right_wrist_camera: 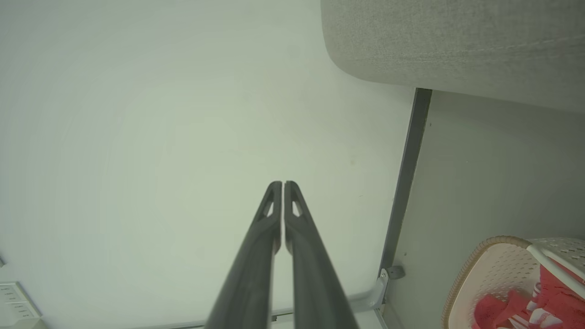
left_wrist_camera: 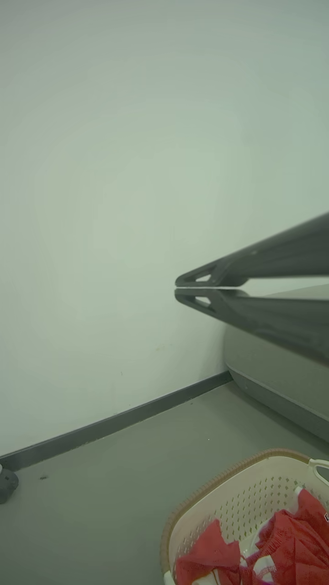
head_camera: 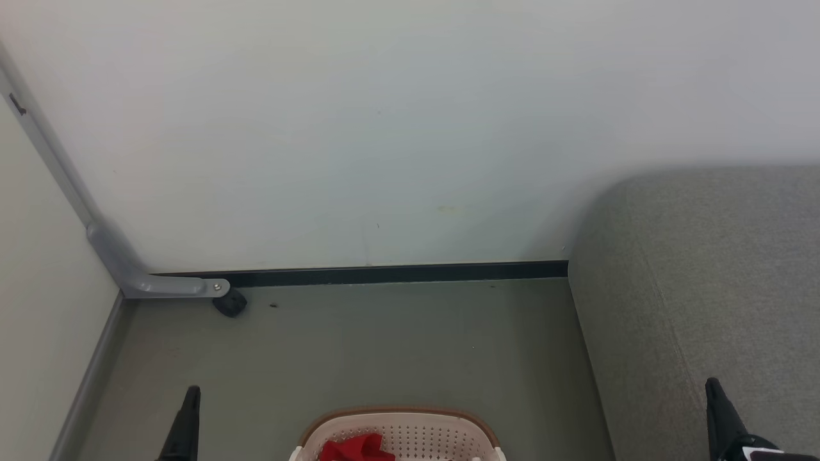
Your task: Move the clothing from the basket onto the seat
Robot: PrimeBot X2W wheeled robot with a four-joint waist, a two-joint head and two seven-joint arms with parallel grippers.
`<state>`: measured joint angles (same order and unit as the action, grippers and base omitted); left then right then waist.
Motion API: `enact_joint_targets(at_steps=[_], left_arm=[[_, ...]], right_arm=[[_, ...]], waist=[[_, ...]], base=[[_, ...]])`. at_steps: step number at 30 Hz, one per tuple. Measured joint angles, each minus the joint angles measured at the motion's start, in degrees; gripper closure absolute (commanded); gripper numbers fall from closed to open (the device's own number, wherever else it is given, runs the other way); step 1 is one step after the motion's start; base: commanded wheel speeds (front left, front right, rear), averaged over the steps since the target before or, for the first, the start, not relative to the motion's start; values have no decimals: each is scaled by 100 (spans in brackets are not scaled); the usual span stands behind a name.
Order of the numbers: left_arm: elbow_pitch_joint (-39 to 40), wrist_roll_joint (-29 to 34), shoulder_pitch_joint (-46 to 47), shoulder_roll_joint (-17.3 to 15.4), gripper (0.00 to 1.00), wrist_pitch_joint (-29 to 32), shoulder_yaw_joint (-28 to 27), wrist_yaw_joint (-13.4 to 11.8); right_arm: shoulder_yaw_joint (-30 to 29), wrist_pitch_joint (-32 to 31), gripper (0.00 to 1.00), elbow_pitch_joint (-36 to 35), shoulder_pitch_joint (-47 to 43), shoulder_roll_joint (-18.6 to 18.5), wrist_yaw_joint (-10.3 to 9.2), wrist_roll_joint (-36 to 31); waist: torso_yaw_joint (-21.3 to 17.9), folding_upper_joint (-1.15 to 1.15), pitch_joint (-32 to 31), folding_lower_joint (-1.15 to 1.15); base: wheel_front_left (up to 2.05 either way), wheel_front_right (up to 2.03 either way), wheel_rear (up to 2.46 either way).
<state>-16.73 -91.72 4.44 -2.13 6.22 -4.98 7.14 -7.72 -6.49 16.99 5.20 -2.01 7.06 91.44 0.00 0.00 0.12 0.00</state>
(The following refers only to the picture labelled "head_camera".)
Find red jersey shirt number 23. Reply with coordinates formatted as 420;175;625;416
318;433;396;461

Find black wall baseboard strip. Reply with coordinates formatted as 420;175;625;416
151;260;570;287

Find grey fabric sofa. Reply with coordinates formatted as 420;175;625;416
568;165;820;461

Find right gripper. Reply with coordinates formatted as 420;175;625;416
705;378;820;461

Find grey wall skirting strip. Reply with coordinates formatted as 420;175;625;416
50;291;126;461

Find beige plastic laundry basket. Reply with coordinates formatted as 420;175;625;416
288;407;507;461

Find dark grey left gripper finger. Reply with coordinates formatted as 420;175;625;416
157;385;201;461

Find black caster wheel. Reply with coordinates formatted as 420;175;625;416
213;288;248;318

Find grey metal frame leg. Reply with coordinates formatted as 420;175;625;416
0;42;230;300

